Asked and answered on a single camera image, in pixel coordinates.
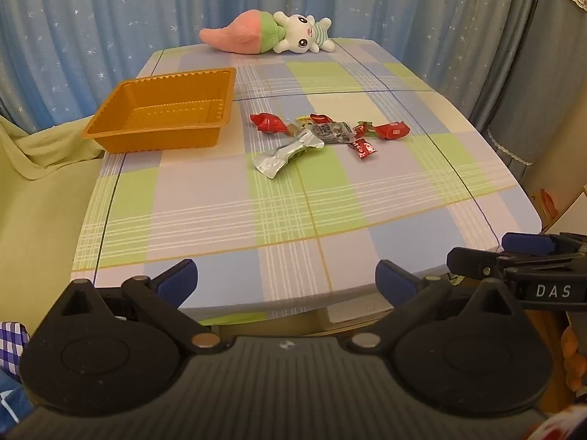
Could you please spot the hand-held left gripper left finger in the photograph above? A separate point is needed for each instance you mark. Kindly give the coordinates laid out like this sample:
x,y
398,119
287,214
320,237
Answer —
x,y
181,277

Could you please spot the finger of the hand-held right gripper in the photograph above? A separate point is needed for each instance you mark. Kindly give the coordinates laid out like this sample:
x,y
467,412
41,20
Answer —
x,y
472,262
527,244

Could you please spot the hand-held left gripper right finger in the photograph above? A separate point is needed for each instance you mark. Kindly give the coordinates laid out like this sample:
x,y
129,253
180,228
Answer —
x,y
392,279

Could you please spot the small red candy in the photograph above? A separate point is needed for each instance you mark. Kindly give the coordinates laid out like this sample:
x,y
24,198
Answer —
x,y
362,147

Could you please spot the red snack packet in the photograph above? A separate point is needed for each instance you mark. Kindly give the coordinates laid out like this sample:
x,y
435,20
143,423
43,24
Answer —
x,y
390,130

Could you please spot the green candy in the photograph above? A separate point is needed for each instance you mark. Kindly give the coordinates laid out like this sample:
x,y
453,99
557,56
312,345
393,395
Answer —
x,y
362,126

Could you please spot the grey printed snack packet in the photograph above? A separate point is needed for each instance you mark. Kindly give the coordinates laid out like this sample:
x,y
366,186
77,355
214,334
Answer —
x,y
332,132

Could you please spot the orange plastic tray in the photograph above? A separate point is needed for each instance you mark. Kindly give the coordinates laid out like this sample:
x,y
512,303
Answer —
x,y
160,114

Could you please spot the red twist-wrapped candy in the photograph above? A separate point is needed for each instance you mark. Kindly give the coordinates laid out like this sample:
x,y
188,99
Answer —
x,y
321,118

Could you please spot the yellow candy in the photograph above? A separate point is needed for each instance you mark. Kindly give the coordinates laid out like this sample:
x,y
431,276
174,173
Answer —
x,y
304,121

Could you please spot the white table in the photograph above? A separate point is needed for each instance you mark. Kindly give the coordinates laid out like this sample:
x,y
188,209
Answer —
x,y
353,314

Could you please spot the orange fuzzy object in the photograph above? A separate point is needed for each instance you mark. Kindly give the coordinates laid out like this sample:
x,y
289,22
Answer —
x,y
573,362

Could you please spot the plaid tablecloth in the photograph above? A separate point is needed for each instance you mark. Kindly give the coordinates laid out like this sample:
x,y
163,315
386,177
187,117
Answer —
x,y
229,211

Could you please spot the light green cloth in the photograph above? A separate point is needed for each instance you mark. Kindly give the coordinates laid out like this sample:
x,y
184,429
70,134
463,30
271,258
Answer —
x,y
41,215

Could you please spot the teal lace-trimmed curtain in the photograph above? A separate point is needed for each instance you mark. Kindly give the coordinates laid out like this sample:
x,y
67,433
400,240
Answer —
x,y
550,78

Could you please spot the blue checked cloth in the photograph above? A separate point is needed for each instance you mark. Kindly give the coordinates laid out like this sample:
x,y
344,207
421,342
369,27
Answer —
x,y
10,343

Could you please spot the blue printed cloth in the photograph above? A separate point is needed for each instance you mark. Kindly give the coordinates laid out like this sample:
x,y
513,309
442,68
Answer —
x,y
7,398

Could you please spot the bunny carrot plush toy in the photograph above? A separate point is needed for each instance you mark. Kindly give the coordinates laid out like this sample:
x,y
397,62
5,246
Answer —
x,y
247,32

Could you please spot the blue starry curtain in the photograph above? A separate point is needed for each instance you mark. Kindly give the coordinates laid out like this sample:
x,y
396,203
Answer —
x,y
137,9

